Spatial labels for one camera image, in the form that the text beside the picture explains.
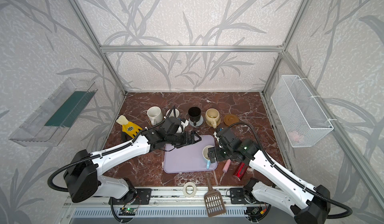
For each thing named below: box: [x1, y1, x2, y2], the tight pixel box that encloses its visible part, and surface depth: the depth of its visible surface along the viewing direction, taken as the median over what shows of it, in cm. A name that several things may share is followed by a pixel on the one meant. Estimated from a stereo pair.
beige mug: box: [205, 108, 220, 129], surface depth 98 cm
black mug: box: [188, 106, 202, 126], surface depth 98 cm
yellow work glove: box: [116, 115, 143, 139], surface depth 98 cm
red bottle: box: [233, 162, 248, 182], surface depth 80 cm
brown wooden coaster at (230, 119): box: [223, 113, 240, 127], surface depth 106 cm
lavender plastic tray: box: [163, 135, 218, 174], surface depth 86 cm
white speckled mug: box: [147, 106, 163, 126], surface depth 99 cm
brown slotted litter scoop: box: [204, 173, 226, 218], surface depth 74 cm
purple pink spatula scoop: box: [222, 159, 232, 173], surface depth 84 cm
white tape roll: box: [182, 181, 197, 198], surface depth 77 cm
